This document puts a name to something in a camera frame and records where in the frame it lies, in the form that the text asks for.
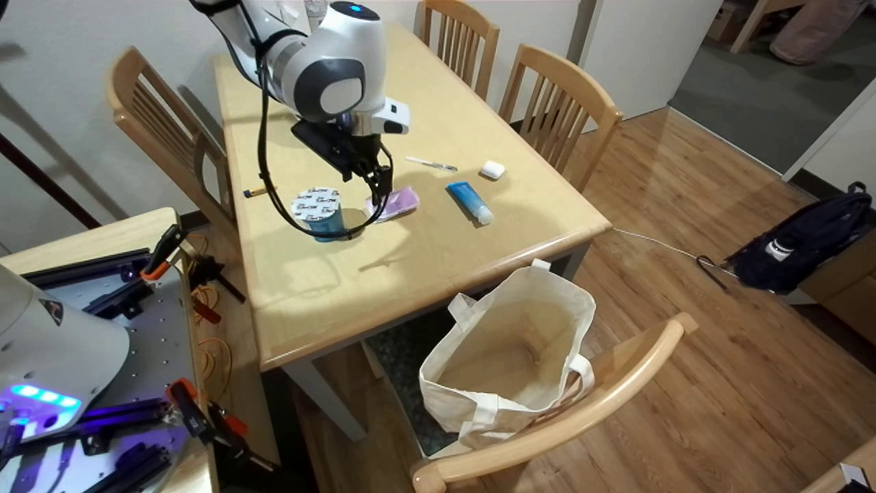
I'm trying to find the blue tube with white cap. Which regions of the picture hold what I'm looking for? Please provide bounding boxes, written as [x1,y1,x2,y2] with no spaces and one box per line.
[442,177,497,229]

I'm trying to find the light wooden furniture leg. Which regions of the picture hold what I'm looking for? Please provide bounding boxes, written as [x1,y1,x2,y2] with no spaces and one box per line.
[727,0,776,54]

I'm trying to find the beige canvas tote bag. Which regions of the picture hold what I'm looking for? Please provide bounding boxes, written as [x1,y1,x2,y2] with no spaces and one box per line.
[416,256,598,450]

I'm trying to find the pink cloth cover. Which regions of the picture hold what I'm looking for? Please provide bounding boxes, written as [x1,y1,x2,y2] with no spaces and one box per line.
[768,0,871,65]

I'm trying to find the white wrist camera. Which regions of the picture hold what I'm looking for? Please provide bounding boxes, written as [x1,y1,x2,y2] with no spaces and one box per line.
[365,95,416,136]

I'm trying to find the thin pen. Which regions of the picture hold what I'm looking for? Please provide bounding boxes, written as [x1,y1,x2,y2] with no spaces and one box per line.
[402,156,459,176]

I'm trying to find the thin orange wires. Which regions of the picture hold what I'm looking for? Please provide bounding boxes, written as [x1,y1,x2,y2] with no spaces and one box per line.
[188,281,230,385]

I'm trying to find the black red clamp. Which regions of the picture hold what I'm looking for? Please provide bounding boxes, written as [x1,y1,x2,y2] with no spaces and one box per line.
[160,378,216,441]
[207,404,282,476]
[186,254,248,310]

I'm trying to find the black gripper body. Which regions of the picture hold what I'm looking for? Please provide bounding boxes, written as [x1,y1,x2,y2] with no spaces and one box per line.
[290,115,393,182]

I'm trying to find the light wooden slat chair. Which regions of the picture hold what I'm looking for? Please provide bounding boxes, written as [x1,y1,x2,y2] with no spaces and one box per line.
[105,47,238,226]
[494,41,626,191]
[413,0,502,102]

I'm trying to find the grey perforated mount plate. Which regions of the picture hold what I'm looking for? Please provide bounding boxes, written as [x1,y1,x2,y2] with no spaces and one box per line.
[23,269,199,493]

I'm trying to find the black flat bar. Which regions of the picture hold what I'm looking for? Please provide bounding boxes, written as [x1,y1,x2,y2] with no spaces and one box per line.
[22,245,153,289]

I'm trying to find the purple packet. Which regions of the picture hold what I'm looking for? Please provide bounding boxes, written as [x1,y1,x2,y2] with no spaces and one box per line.
[365,182,424,226]

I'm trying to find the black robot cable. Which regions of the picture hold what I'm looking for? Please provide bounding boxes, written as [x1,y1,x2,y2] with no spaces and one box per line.
[252,48,398,243]

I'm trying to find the curved back wooden chair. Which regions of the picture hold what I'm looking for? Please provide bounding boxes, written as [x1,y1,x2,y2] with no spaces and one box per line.
[408,310,699,493]

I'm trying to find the wooden robot mount cart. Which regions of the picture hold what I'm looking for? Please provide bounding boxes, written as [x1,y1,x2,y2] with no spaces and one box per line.
[0,204,220,493]

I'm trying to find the orange handled bar clamp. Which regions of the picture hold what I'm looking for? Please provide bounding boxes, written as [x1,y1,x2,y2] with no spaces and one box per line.
[85,221,188,322]

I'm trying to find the dark grey floor mat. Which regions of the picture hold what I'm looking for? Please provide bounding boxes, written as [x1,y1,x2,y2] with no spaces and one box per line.
[364,310,459,459]

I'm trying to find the navy backpack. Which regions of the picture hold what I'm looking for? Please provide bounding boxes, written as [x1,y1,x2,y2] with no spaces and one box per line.
[727,181,876,295]

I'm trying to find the long clamp bar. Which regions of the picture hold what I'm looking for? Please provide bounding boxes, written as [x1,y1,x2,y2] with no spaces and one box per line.
[0,393,175,459]

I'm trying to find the white floor cord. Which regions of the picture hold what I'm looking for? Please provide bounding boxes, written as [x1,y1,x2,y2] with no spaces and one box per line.
[608,225,708,263]

